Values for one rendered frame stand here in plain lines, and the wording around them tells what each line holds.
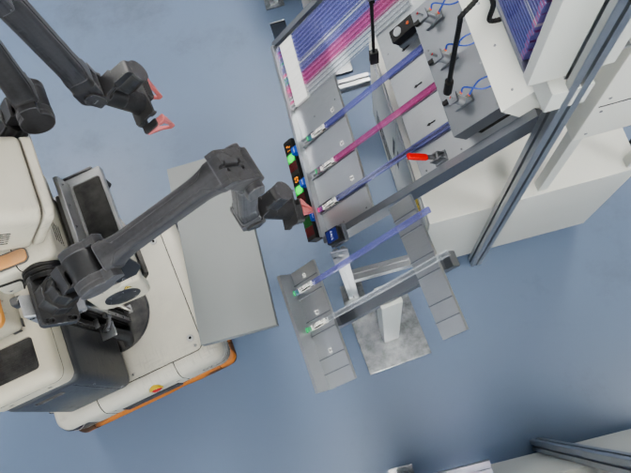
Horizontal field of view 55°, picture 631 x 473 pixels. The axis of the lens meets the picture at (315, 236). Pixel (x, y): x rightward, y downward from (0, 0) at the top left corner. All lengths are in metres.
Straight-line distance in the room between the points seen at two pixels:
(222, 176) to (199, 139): 1.61
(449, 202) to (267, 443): 1.17
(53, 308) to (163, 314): 0.95
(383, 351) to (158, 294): 0.88
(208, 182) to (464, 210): 0.93
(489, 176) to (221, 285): 0.89
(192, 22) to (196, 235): 1.41
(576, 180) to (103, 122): 2.04
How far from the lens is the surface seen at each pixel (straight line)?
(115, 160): 2.89
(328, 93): 1.81
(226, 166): 1.20
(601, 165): 2.02
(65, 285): 1.33
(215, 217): 1.97
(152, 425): 2.57
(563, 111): 1.28
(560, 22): 1.03
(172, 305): 2.29
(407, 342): 2.40
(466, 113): 1.40
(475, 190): 1.91
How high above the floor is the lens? 2.40
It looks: 72 degrees down
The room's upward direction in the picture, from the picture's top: 23 degrees counter-clockwise
